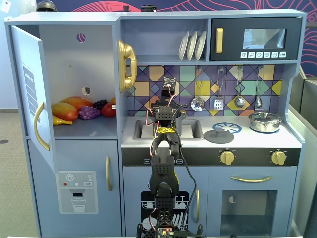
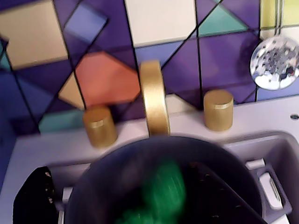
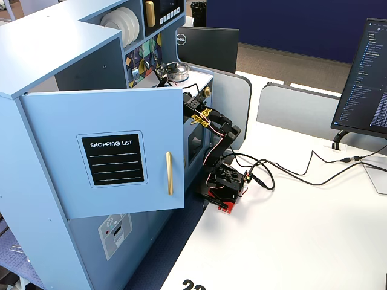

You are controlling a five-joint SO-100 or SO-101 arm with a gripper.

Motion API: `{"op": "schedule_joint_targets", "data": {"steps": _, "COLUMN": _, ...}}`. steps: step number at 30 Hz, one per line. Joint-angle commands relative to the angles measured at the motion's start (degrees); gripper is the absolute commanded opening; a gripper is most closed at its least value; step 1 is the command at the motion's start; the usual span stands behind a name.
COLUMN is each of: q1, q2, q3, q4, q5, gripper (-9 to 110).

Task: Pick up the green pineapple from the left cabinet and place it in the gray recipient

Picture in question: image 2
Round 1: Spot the gold toy faucet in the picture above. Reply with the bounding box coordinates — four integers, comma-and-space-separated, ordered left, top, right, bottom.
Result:
139, 59, 171, 138

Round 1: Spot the metal slotted skimmer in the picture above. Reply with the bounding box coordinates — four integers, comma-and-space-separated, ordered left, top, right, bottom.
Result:
249, 0, 299, 91

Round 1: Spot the gray plastic pot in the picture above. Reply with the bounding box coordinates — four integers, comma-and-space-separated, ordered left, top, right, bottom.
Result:
67, 135, 267, 224

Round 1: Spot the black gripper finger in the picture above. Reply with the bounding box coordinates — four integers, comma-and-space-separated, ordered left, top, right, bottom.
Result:
13, 166, 63, 224
189, 162, 269, 224

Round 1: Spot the blue-gray toy play kitchen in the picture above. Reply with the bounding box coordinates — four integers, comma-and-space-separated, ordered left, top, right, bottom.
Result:
0, 0, 299, 224

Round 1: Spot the gray toy sink basin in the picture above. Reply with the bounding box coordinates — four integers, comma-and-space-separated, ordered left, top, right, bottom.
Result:
14, 132, 299, 224

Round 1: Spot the green toy pineapple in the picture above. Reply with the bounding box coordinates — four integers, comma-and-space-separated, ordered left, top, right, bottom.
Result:
115, 158, 187, 224

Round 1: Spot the gold faucet knob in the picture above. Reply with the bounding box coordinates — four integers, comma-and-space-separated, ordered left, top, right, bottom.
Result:
203, 90, 234, 132
83, 106, 118, 148

